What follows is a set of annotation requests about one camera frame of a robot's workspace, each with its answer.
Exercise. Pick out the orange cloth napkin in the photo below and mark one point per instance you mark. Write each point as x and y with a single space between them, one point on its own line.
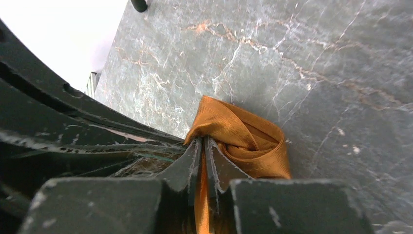
254 144

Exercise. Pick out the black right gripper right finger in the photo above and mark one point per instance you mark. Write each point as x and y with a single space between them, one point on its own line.
243 205

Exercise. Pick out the pink music stand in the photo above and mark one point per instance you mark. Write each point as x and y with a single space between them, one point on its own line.
139 5

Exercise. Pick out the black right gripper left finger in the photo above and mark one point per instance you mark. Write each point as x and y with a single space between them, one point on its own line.
92 205

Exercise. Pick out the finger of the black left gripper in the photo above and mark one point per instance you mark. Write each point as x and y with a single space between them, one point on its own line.
24 171
41 111

